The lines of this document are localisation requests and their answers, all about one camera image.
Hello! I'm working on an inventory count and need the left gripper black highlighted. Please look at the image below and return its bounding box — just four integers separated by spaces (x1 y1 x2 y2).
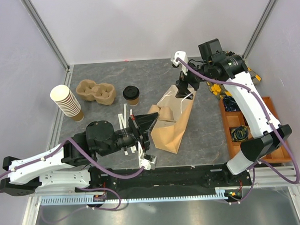
99 113 162 157

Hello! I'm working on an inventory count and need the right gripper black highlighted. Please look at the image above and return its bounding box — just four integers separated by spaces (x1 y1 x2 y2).
174 58 213 101

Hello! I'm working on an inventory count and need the single brown pulp cup carrier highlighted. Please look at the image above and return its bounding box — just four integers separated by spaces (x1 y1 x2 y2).
148 105 176 122

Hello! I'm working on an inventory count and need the brown paper coffee cup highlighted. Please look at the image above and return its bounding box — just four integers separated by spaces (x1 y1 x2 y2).
127 97 139 107

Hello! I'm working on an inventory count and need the brown paper bag with handles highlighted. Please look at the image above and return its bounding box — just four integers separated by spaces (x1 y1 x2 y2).
148 85 196 154

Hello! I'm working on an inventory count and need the black plastic cup lid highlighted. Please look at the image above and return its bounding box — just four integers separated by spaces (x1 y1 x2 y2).
123 85 140 101

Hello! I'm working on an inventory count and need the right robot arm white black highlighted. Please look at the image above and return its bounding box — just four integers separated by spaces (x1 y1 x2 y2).
171 38 292 186

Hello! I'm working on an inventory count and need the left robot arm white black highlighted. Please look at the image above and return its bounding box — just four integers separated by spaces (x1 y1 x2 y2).
0 112 159 197

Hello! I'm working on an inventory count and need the white wrapped straw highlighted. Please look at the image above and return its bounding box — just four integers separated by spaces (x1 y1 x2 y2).
129 109 137 154
118 113 128 156
123 103 127 127

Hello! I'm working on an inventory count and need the camouflage folded cloth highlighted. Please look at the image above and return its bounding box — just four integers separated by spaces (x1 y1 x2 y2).
204 50 262 101

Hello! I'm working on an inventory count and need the dark blue striped rolled item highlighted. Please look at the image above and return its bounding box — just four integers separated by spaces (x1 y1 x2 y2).
223 96 240 112

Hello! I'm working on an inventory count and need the orange wooden compartment tray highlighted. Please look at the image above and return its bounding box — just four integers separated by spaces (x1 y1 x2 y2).
219 99 292 163

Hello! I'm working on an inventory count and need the blue yellow rolled item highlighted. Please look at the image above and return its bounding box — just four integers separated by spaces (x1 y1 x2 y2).
230 126 249 142

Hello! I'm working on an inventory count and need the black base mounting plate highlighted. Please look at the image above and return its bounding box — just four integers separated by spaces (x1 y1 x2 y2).
88 164 252 198

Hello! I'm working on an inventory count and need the stack of paper cups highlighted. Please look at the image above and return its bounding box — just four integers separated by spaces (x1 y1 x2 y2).
50 85 85 121

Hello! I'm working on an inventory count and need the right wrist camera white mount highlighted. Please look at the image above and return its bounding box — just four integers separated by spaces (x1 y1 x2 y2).
171 51 189 76

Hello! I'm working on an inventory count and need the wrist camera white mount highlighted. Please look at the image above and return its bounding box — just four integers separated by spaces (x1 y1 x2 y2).
137 142 157 170
171 51 189 76

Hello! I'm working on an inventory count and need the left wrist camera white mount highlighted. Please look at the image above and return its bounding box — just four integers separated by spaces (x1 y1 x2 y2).
137 142 157 170

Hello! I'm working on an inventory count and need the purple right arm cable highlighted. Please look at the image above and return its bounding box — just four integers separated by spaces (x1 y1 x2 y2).
176 51 300 208

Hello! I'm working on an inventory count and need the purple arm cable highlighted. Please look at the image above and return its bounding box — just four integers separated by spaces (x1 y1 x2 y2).
176 51 300 208
0 134 147 225

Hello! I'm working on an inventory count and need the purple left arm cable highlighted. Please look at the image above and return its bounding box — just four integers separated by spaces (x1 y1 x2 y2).
0 134 147 225

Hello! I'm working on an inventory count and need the grey slotted cable duct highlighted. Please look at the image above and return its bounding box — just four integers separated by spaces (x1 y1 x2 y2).
41 189 242 206

